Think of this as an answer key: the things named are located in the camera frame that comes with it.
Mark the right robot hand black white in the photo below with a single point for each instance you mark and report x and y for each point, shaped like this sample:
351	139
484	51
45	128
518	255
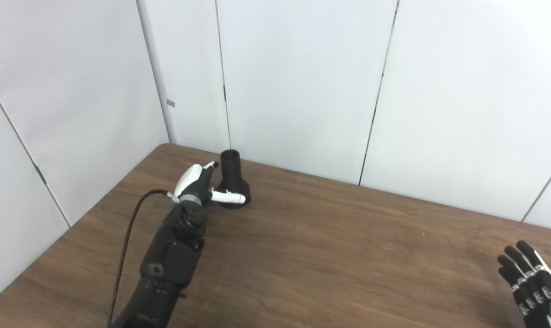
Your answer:
533	287

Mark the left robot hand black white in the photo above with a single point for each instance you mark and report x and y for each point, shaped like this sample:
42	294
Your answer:
193	182

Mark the black funnel-shaped nozzle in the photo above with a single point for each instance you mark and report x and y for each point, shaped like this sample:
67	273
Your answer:
233	182

